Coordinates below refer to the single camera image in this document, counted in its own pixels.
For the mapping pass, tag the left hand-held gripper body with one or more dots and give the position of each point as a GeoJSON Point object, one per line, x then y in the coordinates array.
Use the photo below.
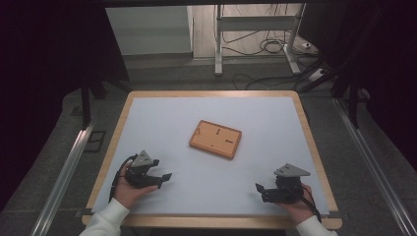
{"type": "Point", "coordinates": [139, 173]}

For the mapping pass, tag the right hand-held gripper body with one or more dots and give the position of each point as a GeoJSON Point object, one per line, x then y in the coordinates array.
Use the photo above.
{"type": "Point", "coordinates": [288, 188]}

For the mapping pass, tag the orange wooden picture frame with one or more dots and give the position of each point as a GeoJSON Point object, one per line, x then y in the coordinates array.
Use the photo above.
{"type": "Point", "coordinates": [215, 141]}

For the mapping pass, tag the person's left hand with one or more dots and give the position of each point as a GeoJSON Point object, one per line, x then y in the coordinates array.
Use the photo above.
{"type": "Point", "coordinates": [128, 194]}

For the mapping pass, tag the person's right hand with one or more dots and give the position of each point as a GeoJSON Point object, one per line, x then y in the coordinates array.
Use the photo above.
{"type": "Point", "coordinates": [297, 210]}

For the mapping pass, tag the white table mat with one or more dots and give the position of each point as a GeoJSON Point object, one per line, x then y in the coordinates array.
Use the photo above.
{"type": "Point", "coordinates": [229, 187]}

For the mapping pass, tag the black stand leg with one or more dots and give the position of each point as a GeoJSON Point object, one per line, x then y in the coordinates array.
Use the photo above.
{"type": "Point", "coordinates": [353, 105]}
{"type": "Point", "coordinates": [86, 101]}

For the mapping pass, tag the white power strip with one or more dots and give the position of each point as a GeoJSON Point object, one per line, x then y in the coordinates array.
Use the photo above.
{"type": "Point", "coordinates": [316, 74]}

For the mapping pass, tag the white cabinet panel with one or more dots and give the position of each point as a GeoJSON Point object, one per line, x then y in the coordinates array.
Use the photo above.
{"type": "Point", "coordinates": [147, 29]}

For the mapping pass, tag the dark curtain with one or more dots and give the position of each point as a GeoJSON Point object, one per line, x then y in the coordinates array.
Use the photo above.
{"type": "Point", "coordinates": [387, 65]}
{"type": "Point", "coordinates": [39, 82]}

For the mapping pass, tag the aluminium floor rail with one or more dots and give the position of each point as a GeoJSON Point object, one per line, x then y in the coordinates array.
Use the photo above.
{"type": "Point", "coordinates": [62, 180]}
{"type": "Point", "coordinates": [373, 170]}

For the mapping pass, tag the white metal stand frame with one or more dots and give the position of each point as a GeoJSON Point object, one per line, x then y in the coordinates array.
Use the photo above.
{"type": "Point", "coordinates": [255, 23]}

